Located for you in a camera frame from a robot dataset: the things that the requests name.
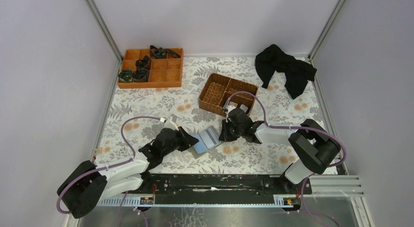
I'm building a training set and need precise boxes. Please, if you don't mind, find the black strap roll top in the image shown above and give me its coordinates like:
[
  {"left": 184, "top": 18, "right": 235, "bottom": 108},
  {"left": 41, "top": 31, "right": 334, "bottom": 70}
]
[{"left": 149, "top": 45, "right": 181, "bottom": 60}]

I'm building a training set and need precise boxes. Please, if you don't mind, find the brown wicker divided basket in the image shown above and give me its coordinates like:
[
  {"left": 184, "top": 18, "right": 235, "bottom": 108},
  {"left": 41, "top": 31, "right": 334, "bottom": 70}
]
[{"left": 198, "top": 73, "right": 258, "bottom": 117}]

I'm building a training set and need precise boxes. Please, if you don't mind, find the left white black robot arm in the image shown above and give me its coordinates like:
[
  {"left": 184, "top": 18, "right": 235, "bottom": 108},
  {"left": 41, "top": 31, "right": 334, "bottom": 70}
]
[{"left": 57, "top": 127, "right": 199, "bottom": 219}]

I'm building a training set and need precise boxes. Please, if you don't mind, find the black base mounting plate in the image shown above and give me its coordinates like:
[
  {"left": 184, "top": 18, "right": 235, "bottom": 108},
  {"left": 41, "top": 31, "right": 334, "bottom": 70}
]
[{"left": 131, "top": 174, "right": 312, "bottom": 205}]

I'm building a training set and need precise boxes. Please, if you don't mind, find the black green strap roll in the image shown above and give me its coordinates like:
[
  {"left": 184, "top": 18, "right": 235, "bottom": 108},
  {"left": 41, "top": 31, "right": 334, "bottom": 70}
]
[{"left": 118, "top": 69, "right": 135, "bottom": 83}]

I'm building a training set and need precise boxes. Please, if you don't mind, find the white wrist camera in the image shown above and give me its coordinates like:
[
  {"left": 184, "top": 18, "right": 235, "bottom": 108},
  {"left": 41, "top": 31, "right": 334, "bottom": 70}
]
[
  {"left": 226, "top": 105, "right": 237, "bottom": 113},
  {"left": 164, "top": 114, "right": 179, "bottom": 130}
]

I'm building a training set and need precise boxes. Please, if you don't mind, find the orange compartment tray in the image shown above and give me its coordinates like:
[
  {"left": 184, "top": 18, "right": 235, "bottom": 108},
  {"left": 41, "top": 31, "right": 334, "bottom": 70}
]
[{"left": 118, "top": 45, "right": 184, "bottom": 89}]

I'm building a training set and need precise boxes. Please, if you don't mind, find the grey leather card holder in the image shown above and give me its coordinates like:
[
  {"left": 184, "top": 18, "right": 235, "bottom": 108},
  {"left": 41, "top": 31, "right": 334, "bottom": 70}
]
[{"left": 190, "top": 126, "right": 224, "bottom": 159}]

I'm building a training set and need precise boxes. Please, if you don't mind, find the black strap roll middle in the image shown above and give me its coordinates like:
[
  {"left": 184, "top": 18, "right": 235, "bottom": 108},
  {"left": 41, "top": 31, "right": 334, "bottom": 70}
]
[{"left": 135, "top": 55, "right": 152, "bottom": 70}]

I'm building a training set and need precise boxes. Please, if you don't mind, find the black crumpled cloth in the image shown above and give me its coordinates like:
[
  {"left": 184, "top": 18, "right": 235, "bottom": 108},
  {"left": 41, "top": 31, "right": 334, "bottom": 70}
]
[{"left": 255, "top": 44, "right": 317, "bottom": 99}]

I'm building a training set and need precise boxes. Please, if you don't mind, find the floral patterned table mat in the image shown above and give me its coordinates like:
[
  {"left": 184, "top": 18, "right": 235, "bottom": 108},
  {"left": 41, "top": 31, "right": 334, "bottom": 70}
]
[{"left": 96, "top": 57, "right": 324, "bottom": 174}]

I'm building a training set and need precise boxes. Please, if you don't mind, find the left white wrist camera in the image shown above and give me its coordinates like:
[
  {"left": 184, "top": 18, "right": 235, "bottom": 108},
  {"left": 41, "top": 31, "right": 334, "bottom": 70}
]
[{"left": 164, "top": 114, "right": 179, "bottom": 130}]

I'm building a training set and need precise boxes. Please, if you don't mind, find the black strap roll lower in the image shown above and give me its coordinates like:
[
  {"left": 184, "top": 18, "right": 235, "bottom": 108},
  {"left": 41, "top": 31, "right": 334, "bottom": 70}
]
[{"left": 133, "top": 68, "right": 150, "bottom": 83}]

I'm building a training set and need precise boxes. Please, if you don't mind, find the cards stack in basket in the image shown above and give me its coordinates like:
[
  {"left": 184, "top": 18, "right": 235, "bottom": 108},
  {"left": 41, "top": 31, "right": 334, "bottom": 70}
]
[{"left": 223, "top": 101, "right": 249, "bottom": 113}]

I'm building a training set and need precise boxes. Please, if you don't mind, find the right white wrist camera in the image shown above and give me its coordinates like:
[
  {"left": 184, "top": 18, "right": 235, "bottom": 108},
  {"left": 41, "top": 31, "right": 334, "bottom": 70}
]
[{"left": 226, "top": 105, "right": 237, "bottom": 113}]

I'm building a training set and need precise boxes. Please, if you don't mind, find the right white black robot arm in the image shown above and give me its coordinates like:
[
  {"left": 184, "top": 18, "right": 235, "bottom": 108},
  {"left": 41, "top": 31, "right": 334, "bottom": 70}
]
[{"left": 219, "top": 106, "right": 341, "bottom": 185}]

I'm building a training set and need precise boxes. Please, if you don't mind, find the aluminium frame rail front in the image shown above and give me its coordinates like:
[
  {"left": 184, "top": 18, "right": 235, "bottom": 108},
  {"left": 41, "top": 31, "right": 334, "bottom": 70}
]
[{"left": 75, "top": 174, "right": 364, "bottom": 207}]

